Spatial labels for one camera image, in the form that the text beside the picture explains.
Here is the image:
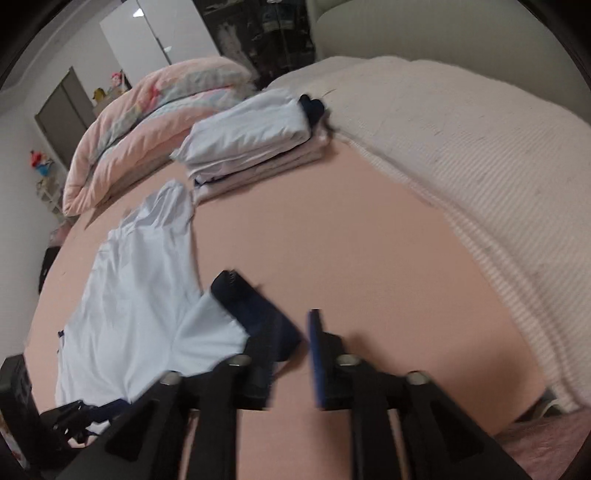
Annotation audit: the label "grey-green padded bench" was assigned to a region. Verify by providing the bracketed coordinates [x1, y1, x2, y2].
[307, 0, 578, 110]

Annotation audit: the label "folded pale pink clothes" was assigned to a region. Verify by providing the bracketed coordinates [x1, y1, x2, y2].
[187, 124, 331, 205]

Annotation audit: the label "pink fluffy rug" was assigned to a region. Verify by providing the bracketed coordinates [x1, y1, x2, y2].
[498, 406, 575, 480]

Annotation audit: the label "dark navy garment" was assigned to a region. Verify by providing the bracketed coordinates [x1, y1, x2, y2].
[298, 93, 327, 126]

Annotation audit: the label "white wardrobe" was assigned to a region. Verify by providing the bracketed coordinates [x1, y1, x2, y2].
[99, 0, 221, 88]

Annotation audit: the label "white toy shelf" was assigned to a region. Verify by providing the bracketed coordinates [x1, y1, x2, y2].
[37, 175, 66, 216]

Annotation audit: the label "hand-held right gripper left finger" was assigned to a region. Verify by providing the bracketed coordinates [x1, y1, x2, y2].
[55, 323, 279, 480]

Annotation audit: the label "white knit blanket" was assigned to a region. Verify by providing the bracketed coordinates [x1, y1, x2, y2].
[265, 55, 591, 414]

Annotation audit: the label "black bag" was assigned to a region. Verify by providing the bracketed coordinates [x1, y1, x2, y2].
[38, 247, 61, 294]

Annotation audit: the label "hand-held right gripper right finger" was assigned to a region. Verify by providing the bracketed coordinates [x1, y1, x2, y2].
[308, 308, 533, 480]

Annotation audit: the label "dark glass cabinet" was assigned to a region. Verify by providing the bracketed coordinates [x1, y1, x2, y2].
[201, 0, 317, 91]

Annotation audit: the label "pink floral quilt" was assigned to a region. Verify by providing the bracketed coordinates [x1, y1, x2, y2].
[62, 55, 254, 217]

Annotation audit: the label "light blue shirt navy trim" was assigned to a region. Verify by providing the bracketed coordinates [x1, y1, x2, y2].
[54, 180, 303, 437]

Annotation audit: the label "bed with pink sheet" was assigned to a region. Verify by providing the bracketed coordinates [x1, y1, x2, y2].
[25, 134, 555, 480]

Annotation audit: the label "folded light blue shirt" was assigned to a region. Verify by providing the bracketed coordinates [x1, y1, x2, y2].
[170, 88, 311, 169]

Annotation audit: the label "red plush doll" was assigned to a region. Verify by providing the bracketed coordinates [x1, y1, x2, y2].
[30, 150, 52, 177]

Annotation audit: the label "grey door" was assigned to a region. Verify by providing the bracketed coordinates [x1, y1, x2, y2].
[34, 67, 96, 156]

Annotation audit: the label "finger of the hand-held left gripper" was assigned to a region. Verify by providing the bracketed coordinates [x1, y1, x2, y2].
[41, 398, 131, 446]

